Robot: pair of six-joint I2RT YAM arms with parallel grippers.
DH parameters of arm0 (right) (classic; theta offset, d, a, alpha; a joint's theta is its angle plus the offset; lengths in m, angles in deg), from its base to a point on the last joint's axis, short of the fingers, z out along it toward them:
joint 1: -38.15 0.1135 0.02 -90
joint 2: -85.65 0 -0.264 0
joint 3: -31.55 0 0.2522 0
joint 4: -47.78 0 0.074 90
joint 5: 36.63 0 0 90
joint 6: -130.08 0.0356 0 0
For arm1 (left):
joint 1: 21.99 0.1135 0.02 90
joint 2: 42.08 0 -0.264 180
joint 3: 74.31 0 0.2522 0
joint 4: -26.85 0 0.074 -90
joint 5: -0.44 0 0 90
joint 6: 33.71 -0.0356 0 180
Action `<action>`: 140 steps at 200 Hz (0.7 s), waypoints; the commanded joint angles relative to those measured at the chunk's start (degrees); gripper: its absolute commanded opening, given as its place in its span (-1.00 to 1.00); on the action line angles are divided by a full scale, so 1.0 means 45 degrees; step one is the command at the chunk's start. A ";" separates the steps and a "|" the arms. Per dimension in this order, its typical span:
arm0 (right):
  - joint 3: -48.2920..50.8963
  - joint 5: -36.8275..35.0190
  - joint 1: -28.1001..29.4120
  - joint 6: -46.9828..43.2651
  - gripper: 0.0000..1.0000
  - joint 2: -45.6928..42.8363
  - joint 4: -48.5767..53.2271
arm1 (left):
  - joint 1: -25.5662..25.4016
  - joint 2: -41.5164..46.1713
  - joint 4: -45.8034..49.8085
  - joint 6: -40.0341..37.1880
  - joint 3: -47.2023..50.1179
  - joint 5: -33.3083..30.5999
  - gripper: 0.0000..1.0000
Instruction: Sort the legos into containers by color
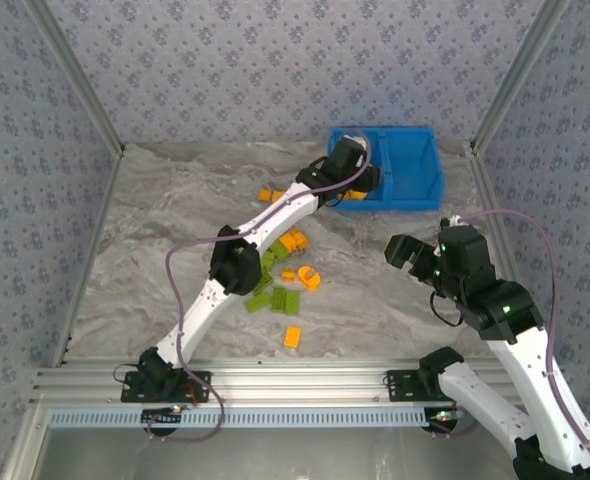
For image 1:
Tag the orange round lego piece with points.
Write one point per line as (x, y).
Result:
(311, 282)

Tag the small orange lego brick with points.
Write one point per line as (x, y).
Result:
(288, 275)

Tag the green lego brick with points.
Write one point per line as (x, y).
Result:
(278, 299)
(258, 302)
(263, 284)
(268, 261)
(280, 251)
(292, 302)

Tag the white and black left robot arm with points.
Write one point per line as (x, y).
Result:
(200, 310)

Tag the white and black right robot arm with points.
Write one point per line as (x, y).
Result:
(525, 370)

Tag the blue plastic divided bin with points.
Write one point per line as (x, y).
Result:
(410, 165)

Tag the black electronics board with LEDs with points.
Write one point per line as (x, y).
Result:
(437, 426)
(165, 429)

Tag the grey metal panel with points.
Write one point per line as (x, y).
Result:
(300, 455)

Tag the aluminium table side rail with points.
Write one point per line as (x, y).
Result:
(490, 200)
(87, 260)

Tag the aluminium mounting rail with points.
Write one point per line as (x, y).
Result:
(300, 382)

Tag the aluminium frame post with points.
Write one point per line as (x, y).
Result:
(77, 75)
(517, 75)

